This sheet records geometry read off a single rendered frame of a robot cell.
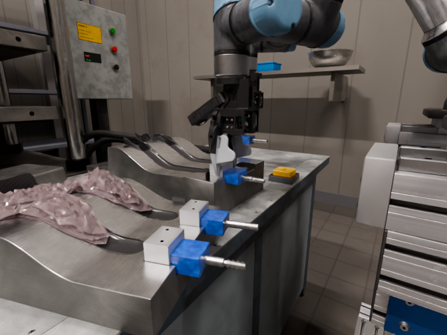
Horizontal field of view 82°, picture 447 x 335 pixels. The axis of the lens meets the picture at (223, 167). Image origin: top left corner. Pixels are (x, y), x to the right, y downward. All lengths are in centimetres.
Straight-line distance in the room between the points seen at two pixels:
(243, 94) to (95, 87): 94
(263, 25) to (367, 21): 243
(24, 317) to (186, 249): 21
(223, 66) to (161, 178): 30
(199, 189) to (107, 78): 95
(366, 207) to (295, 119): 259
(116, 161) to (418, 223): 69
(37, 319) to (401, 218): 46
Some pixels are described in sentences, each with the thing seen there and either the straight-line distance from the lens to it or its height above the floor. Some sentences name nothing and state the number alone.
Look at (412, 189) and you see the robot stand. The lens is 37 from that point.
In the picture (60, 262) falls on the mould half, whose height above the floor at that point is 86.
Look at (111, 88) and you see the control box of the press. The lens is 142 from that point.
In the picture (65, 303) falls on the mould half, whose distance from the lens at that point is 40.
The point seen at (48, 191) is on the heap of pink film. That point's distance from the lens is 51.
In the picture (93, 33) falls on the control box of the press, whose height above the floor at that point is 135.
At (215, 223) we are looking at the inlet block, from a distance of 43.
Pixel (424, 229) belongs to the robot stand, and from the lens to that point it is 38.
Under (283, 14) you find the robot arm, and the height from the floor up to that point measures 119.
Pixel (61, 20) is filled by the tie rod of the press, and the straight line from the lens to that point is 121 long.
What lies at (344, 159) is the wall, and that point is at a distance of 286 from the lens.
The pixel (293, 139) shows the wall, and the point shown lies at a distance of 296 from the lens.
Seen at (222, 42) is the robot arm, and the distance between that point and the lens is 56.
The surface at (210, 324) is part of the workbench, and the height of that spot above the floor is 57.
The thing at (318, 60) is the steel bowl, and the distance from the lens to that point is 231.
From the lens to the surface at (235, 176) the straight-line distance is 57.
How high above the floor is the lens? 106
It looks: 14 degrees down
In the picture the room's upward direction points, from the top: straight up
